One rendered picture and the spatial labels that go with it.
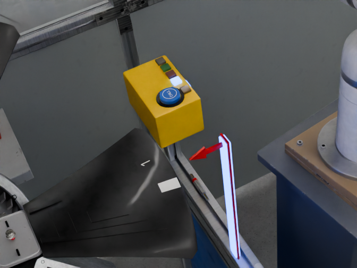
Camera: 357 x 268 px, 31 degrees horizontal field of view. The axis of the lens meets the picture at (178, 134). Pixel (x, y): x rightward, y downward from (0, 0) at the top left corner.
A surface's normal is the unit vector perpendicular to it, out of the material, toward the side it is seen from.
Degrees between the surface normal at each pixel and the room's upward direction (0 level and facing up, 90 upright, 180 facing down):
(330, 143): 4
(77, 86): 90
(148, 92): 0
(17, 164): 0
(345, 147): 88
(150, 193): 18
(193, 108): 90
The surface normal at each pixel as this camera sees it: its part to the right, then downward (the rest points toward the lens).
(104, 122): 0.45, 0.62
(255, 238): -0.12, -0.68
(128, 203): 0.11, -0.56
